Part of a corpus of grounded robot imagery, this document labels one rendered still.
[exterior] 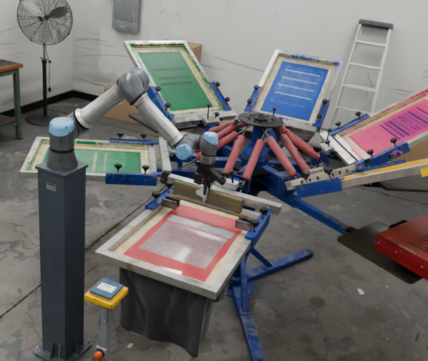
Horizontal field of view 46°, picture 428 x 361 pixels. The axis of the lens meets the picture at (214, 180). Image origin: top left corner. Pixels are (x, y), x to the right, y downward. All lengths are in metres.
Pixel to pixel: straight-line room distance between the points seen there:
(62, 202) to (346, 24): 4.60
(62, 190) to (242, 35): 4.56
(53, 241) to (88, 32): 5.34
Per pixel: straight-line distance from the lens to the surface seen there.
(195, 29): 6.97
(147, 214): 2.63
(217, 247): 2.48
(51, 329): 3.14
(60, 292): 2.92
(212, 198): 2.59
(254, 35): 6.69
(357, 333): 3.76
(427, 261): 2.50
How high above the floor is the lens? 2.25
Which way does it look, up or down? 24 degrees down
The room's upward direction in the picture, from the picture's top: 7 degrees clockwise
